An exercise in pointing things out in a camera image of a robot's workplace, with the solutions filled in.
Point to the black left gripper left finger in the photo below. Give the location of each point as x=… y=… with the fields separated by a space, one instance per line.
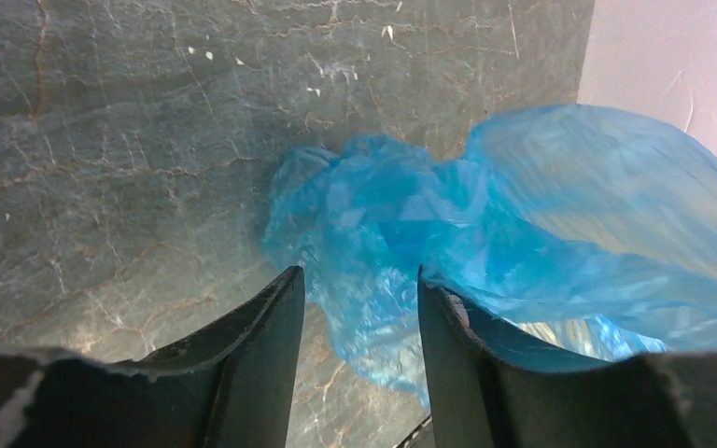
x=228 y=384

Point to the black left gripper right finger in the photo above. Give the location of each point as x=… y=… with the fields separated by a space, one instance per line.
x=492 y=384

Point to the blue plastic trash bag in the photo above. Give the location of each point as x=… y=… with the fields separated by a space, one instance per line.
x=592 y=227

